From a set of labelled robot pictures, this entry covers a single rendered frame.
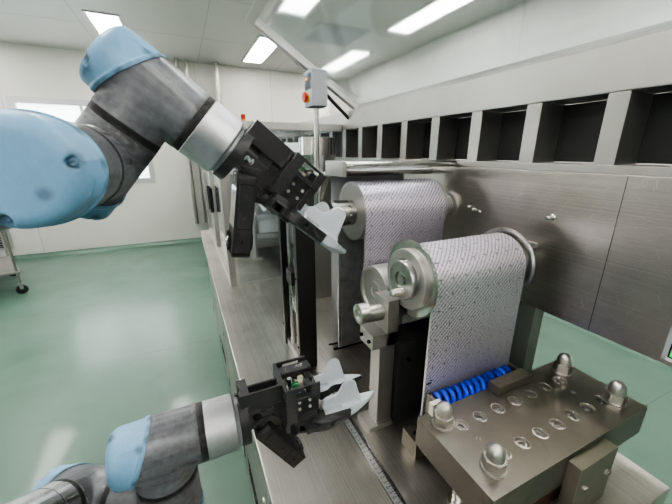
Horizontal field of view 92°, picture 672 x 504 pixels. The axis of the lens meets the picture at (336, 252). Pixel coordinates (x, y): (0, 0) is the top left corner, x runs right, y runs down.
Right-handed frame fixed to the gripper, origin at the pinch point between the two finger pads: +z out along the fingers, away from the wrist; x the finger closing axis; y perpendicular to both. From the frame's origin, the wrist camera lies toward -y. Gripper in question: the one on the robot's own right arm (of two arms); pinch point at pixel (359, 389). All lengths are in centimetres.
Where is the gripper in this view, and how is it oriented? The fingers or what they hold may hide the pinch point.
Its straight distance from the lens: 59.8
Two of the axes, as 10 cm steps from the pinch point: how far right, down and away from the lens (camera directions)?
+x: -4.2, -2.7, 8.7
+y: 0.0, -9.6, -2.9
